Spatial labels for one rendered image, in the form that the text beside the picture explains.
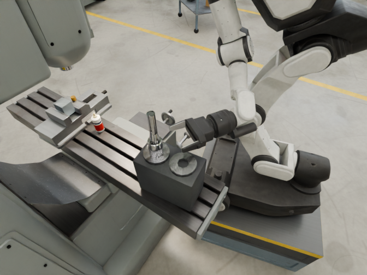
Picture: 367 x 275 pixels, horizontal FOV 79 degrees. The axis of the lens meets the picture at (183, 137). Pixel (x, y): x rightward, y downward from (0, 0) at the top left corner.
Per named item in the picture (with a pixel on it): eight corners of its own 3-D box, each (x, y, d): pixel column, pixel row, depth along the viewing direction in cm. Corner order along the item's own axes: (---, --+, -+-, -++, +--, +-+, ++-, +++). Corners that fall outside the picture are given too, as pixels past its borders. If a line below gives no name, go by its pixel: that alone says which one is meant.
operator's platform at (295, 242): (295, 185, 191) (316, 157, 161) (295, 272, 148) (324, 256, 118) (206, 161, 207) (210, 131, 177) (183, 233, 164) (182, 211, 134)
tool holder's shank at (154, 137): (157, 144, 69) (153, 118, 61) (147, 142, 70) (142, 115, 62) (161, 137, 71) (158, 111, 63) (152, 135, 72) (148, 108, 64)
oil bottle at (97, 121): (100, 125, 111) (94, 108, 103) (106, 129, 110) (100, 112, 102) (94, 130, 109) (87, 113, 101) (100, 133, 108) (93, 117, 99)
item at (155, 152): (159, 159, 73) (158, 149, 69) (147, 155, 74) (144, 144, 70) (165, 149, 76) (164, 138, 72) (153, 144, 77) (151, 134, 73)
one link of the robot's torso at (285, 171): (289, 156, 135) (297, 142, 125) (288, 184, 122) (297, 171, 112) (254, 148, 139) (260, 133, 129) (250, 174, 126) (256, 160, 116)
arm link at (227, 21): (225, 58, 97) (207, 3, 86) (255, 49, 91) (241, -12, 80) (220, 69, 89) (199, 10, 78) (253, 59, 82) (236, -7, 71)
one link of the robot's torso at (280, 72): (255, 113, 118) (338, 40, 82) (250, 136, 107) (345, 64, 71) (231, 97, 116) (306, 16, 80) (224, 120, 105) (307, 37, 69)
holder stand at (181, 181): (155, 165, 96) (151, 133, 81) (203, 186, 89) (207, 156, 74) (140, 188, 89) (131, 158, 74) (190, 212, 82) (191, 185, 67)
